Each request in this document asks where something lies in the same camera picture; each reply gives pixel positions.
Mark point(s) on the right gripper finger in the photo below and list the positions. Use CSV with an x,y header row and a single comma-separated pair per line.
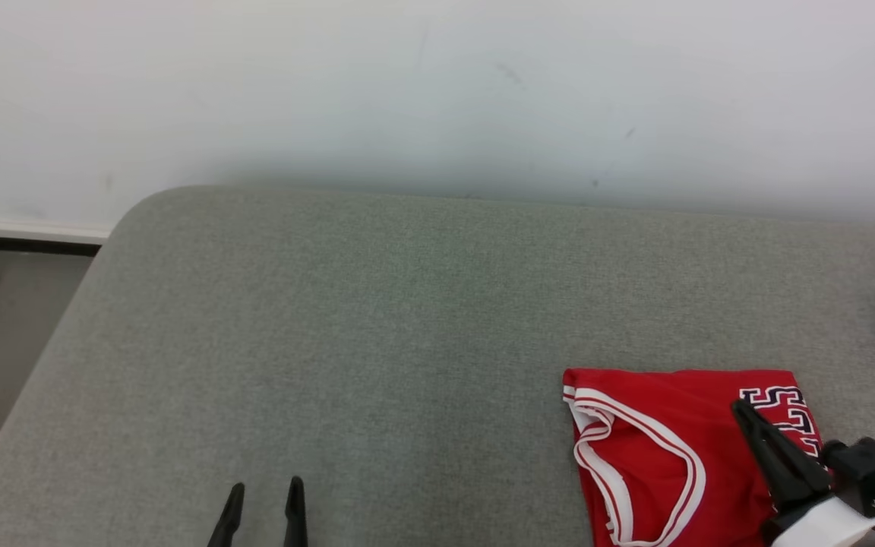
x,y
787,471

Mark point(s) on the white wall baseboard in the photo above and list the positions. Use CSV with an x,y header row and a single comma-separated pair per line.
x,y
27,230

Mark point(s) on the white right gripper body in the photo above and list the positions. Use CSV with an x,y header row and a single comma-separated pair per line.
x,y
832,528

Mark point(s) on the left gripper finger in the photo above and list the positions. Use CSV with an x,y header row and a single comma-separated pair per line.
x,y
226,524
296,520

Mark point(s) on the red white-trimmed jersey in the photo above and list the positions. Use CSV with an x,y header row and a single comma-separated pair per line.
x,y
711,410

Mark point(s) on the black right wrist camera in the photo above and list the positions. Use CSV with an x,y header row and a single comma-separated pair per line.
x,y
863,467

